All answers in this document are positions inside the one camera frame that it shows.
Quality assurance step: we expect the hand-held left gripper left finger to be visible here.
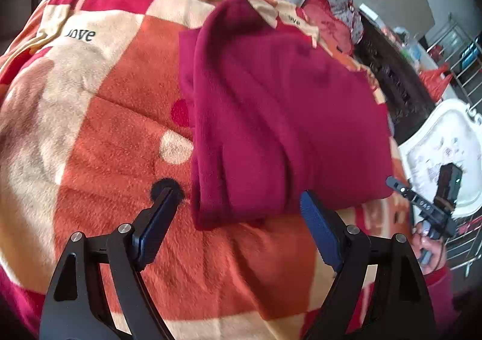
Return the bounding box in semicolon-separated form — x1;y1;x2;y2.
39;186;184;340

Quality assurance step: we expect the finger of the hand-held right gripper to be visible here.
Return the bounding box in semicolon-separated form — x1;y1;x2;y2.
386;175;415;204

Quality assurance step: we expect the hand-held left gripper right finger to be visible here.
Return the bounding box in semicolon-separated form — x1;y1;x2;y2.
299;189;434;340

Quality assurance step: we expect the dark red sweater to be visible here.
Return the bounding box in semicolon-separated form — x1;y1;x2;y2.
178;0;395;232

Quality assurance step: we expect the person's right forearm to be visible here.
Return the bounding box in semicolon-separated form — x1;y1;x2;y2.
422;264;463;330

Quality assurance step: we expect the person's right hand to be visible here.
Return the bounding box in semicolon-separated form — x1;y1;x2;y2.
412;223;449;275

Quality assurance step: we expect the orange plastic bag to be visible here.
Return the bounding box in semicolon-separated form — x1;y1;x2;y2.
419;63;455;102

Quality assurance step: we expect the carved dark wooden headboard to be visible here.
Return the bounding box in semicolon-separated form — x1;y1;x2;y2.
353;10;440;145

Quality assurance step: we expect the orange and red printed blanket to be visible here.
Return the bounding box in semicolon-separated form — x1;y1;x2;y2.
0;0;428;340

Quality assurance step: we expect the metal rack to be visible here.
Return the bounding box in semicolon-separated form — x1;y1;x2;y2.
425;12;482;108

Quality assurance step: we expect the red heart cushion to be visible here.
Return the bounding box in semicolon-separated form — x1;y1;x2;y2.
302;0;355;55

